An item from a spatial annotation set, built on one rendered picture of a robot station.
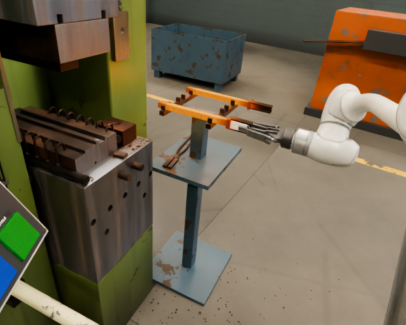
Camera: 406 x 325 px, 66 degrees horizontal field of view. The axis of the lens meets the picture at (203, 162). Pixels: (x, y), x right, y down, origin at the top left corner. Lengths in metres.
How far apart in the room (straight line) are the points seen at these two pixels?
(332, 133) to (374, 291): 1.29
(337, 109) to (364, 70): 3.08
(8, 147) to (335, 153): 1.00
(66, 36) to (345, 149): 0.88
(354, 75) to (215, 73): 1.81
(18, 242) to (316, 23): 8.05
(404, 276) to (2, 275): 0.75
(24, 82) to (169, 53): 3.66
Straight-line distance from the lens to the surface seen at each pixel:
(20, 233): 0.77
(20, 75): 1.48
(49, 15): 0.90
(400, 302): 0.76
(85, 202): 1.06
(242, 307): 1.86
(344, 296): 2.10
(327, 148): 1.11
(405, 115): 0.59
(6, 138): 1.05
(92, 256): 1.22
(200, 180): 1.32
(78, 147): 1.09
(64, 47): 0.94
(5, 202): 0.78
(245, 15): 8.96
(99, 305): 1.44
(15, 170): 1.11
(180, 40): 4.86
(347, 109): 1.14
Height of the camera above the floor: 1.51
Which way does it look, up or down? 31 degrees down
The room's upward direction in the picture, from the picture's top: 5 degrees clockwise
